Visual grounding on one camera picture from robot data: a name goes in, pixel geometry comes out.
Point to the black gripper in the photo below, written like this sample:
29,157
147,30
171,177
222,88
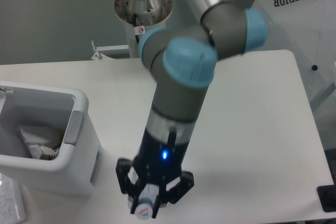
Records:
156,163

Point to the crushed clear plastic bottle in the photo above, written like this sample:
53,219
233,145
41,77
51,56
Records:
147,197

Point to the white tissue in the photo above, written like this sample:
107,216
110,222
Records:
36,136

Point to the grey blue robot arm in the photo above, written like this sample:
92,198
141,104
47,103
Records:
183,65

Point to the white trash can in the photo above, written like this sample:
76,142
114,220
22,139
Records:
64,109

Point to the colourful snack package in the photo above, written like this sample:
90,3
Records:
48,153

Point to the white paper sheet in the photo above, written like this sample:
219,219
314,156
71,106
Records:
13,208

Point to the black device at edge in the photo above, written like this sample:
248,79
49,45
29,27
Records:
326,195

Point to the white superior umbrella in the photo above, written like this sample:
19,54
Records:
307,29

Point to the white metal bracket frame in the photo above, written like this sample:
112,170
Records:
124,51

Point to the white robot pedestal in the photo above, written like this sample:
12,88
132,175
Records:
139,16

